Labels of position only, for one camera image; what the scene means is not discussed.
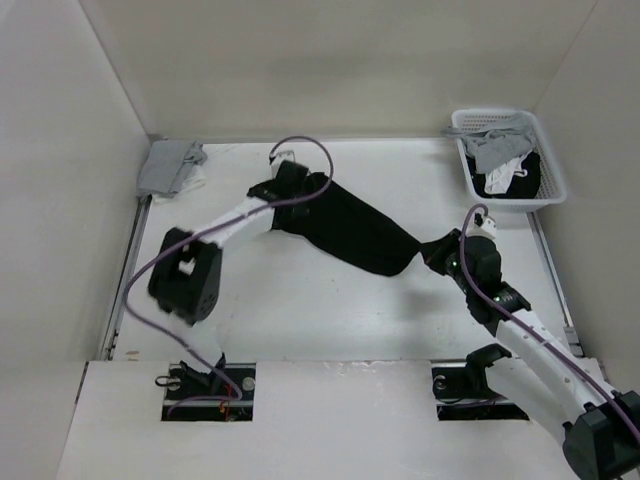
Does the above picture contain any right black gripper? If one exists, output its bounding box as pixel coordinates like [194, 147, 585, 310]
[418, 228, 475, 295]

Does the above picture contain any black tank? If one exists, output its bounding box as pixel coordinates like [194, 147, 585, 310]
[466, 151, 541, 200]
[274, 172, 421, 277]

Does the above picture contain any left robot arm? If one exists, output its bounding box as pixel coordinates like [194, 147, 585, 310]
[147, 160, 310, 327]

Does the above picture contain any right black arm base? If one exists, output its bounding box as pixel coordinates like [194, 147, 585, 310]
[431, 344, 529, 421]

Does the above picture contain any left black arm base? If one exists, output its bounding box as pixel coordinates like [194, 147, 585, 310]
[154, 362, 257, 423]

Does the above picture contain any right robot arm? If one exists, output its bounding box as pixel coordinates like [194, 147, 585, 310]
[420, 229, 639, 479]

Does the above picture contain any folded white tank top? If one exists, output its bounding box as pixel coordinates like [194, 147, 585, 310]
[151, 165, 206, 204]

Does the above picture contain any white tank top in basket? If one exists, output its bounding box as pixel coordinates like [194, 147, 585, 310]
[484, 154, 528, 196]

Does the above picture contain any black tank top in basket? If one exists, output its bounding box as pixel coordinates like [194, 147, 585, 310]
[466, 151, 541, 200]

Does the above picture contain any folded grey tank top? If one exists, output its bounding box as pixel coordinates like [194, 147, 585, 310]
[136, 139, 208, 198]

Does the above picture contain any grey tank top in basket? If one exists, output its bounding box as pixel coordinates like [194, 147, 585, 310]
[442, 113, 535, 174]

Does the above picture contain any white plastic laundry basket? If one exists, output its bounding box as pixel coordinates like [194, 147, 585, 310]
[450, 108, 566, 212]

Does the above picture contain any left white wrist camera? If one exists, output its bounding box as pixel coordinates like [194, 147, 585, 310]
[269, 150, 296, 178]

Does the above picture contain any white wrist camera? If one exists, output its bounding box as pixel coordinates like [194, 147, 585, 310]
[269, 150, 296, 178]
[466, 213, 498, 241]

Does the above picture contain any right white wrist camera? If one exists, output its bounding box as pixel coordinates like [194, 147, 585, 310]
[466, 213, 498, 241]

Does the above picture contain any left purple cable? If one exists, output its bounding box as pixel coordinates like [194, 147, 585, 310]
[122, 135, 335, 419]

